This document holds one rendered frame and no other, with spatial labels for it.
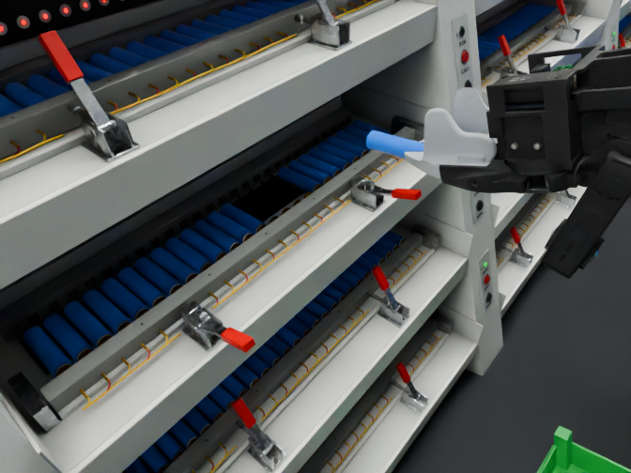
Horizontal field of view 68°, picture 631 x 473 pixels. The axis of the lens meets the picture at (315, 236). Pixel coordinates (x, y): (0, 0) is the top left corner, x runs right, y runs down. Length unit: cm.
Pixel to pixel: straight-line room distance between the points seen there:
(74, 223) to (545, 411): 83
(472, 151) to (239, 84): 22
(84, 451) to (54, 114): 27
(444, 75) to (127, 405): 55
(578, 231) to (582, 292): 83
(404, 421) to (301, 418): 26
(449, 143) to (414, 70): 33
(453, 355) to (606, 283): 45
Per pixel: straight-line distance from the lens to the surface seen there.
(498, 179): 37
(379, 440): 83
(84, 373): 47
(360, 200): 60
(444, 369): 91
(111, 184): 38
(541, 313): 115
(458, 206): 78
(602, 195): 37
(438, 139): 40
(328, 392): 65
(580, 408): 99
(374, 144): 47
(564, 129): 35
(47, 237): 38
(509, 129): 37
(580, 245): 40
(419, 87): 72
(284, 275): 52
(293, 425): 63
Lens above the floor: 77
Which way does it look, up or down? 29 degrees down
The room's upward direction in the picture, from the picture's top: 17 degrees counter-clockwise
